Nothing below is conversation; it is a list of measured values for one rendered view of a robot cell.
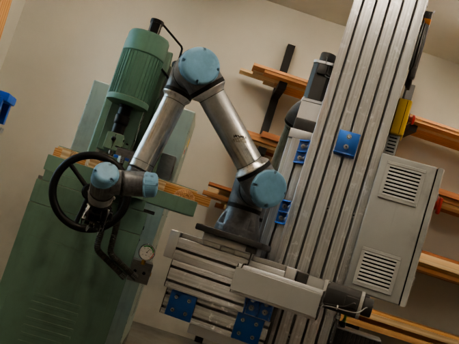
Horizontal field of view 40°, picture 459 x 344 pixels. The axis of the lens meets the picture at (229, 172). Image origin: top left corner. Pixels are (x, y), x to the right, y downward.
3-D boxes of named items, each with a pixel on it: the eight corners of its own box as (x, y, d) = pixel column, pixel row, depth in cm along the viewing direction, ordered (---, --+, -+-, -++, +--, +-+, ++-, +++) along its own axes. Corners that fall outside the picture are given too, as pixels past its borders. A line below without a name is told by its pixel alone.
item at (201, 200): (52, 156, 257) (54, 147, 258) (52, 157, 259) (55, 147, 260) (208, 207, 265) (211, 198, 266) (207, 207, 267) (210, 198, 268)
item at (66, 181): (42, 179, 241) (45, 169, 242) (49, 181, 262) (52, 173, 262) (143, 211, 246) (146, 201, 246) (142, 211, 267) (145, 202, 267)
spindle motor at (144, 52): (104, 95, 254) (130, 22, 257) (106, 102, 272) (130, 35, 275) (147, 109, 256) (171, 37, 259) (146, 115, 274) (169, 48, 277)
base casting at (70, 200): (27, 200, 240) (35, 177, 241) (48, 202, 297) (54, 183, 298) (141, 235, 245) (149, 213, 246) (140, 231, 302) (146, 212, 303)
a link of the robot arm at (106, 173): (122, 183, 180) (91, 181, 178) (117, 203, 189) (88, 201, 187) (122, 160, 185) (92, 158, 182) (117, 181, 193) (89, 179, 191)
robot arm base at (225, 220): (260, 243, 216) (269, 215, 217) (253, 240, 201) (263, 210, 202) (218, 230, 219) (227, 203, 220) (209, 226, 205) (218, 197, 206)
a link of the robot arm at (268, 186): (280, 194, 208) (197, 46, 201) (297, 196, 194) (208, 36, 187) (249, 213, 205) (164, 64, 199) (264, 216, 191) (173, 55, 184)
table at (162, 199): (38, 166, 232) (44, 151, 233) (49, 171, 262) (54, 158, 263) (196, 217, 239) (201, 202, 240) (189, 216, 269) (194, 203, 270)
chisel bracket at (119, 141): (101, 149, 256) (108, 130, 257) (102, 153, 270) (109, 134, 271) (119, 155, 257) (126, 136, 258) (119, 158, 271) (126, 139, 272)
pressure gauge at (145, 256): (134, 262, 238) (141, 241, 239) (134, 261, 242) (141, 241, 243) (150, 267, 239) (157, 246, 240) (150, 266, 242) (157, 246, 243)
